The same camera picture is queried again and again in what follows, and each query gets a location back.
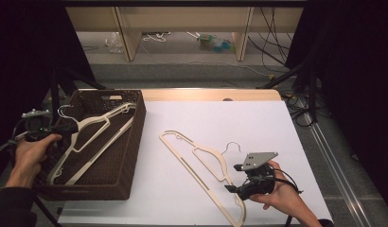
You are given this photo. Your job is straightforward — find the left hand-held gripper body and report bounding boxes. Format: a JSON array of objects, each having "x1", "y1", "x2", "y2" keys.
[{"x1": 21, "y1": 108, "x2": 63, "y2": 143}]

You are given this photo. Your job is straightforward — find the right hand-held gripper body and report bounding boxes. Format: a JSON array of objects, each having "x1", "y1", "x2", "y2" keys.
[{"x1": 239, "y1": 151, "x2": 279, "y2": 201}]

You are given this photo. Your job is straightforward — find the cream wooden clothes hanger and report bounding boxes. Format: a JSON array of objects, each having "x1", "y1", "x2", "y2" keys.
[
  {"x1": 45, "y1": 102, "x2": 138, "y2": 186},
  {"x1": 159, "y1": 130, "x2": 247, "y2": 227}
]

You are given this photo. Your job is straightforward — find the brown woven basket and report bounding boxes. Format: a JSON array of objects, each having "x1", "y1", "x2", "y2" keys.
[{"x1": 32, "y1": 89, "x2": 148, "y2": 201}]

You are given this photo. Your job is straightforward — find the person's right hand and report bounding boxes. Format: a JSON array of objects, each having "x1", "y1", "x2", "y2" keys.
[{"x1": 248, "y1": 160, "x2": 306, "y2": 218}]

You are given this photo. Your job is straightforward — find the person's left hand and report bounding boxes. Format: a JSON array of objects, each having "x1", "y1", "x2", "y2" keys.
[{"x1": 5, "y1": 133, "x2": 63, "y2": 189}]

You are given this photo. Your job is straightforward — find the black metal stand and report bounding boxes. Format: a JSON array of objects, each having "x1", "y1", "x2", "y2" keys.
[
  {"x1": 256, "y1": 60, "x2": 320, "y2": 123},
  {"x1": 49, "y1": 66, "x2": 107, "y2": 126}
]

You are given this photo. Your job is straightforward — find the white table mat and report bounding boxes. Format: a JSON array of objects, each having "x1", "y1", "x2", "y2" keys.
[{"x1": 58, "y1": 100, "x2": 335, "y2": 227}]

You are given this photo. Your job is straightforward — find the black curtain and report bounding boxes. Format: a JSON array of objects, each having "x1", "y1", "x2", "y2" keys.
[
  {"x1": 0, "y1": 0, "x2": 96, "y2": 187},
  {"x1": 285, "y1": 0, "x2": 388, "y2": 206}
]

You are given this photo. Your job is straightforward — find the clear plastic bag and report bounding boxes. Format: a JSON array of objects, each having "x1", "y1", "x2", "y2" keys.
[{"x1": 104, "y1": 31, "x2": 124, "y2": 54}]

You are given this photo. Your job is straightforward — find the colourful plastic bag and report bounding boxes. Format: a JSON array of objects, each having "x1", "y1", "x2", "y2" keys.
[{"x1": 197, "y1": 32, "x2": 236, "y2": 54}]

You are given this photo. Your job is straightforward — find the beige wooden shelf unit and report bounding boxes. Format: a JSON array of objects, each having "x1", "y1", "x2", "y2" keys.
[{"x1": 65, "y1": 6, "x2": 305, "y2": 62}]

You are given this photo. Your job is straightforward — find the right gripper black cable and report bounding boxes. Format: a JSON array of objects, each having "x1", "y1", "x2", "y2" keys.
[{"x1": 272, "y1": 168, "x2": 304, "y2": 195}]

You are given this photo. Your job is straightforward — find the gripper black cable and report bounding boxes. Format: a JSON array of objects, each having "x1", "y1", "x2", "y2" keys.
[
  {"x1": 0, "y1": 118, "x2": 27, "y2": 159},
  {"x1": 272, "y1": 168, "x2": 304, "y2": 195}
]

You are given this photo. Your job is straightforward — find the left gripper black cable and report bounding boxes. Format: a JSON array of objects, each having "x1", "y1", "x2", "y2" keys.
[{"x1": 0, "y1": 118, "x2": 27, "y2": 159}]

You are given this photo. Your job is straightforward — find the silver metal rail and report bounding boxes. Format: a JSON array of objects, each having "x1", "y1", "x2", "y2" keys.
[{"x1": 295, "y1": 96, "x2": 377, "y2": 227}]

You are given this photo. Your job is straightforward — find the black floor cables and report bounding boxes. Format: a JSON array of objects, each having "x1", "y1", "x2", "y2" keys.
[{"x1": 280, "y1": 90, "x2": 317, "y2": 128}]

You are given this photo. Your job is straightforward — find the white cord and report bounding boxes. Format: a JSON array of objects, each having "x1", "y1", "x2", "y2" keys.
[{"x1": 142, "y1": 31, "x2": 171, "y2": 44}]

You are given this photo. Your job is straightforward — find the hanging black cables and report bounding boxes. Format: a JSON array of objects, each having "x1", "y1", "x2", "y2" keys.
[{"x1": 247, "y1": 6, "x2": 294, "y2": 69}]

